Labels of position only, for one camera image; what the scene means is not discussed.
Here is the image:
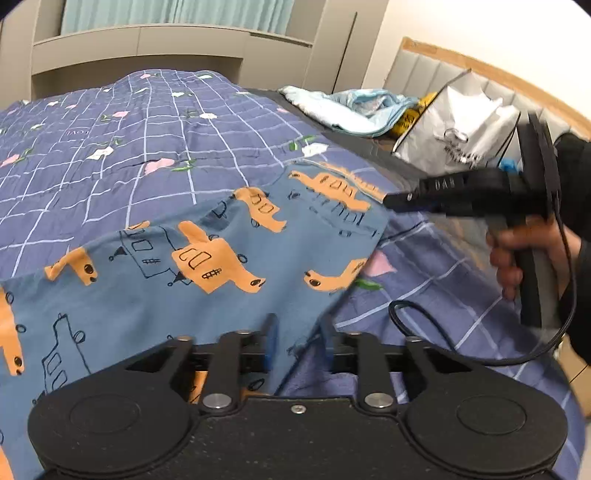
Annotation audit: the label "light blue crumpled blanket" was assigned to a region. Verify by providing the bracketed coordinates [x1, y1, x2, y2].
[280, 85, 419, 137]

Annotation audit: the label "purple grid floral quilt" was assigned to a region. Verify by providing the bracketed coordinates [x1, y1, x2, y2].
[0, 69, 583, 480]

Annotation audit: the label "person's right hand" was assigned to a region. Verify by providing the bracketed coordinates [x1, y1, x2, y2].
[486, 225, 583, 302]

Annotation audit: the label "grey padded wood-framed headboard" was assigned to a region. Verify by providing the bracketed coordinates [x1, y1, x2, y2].
[385, 37, 591, 144]

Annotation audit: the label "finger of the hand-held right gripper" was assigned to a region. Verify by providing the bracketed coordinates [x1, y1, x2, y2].
[383, 172, 465, 214]

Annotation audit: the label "blue pants with orange print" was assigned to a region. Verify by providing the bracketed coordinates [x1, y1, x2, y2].
[0, 161, 392, 478]

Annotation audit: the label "grey built-in wardrobe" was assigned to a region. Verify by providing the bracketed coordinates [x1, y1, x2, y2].
[0, 0, 389, 110]

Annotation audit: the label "white shopping bag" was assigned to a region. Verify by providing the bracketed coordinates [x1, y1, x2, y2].
[392, 70, 522, 178]

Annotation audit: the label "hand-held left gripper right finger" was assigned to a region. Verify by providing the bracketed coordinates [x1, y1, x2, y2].
[322, 318, 468, 412]

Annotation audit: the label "light teal curtain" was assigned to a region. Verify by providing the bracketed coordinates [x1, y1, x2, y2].
[60, 0, 296, 35]

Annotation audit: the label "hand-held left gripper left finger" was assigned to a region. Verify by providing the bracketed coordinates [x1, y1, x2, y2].
[124, 313, 279, 412]

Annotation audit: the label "yellow and black bag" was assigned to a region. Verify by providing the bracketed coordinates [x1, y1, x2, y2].
[390, 92, 438, 140]

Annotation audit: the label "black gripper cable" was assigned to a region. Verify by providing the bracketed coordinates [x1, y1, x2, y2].
[389, 115, 579, 368]

